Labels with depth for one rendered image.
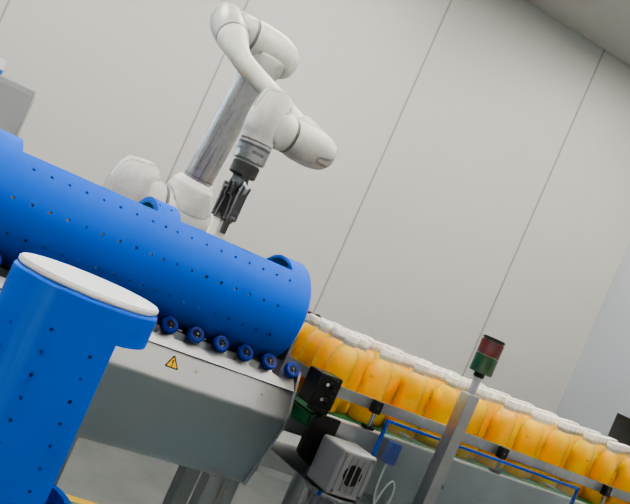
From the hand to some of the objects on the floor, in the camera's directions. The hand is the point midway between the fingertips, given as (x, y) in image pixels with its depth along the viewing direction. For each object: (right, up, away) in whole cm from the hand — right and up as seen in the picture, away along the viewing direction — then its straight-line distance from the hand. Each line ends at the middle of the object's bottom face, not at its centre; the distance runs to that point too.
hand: (216, 232), depth 228 cm
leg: (-26, -122, -2) cm, 124 cm away
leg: (-32, -119, +10) cm, 124 cm away
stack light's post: (+23, -143, -4) cm, 145 cm away
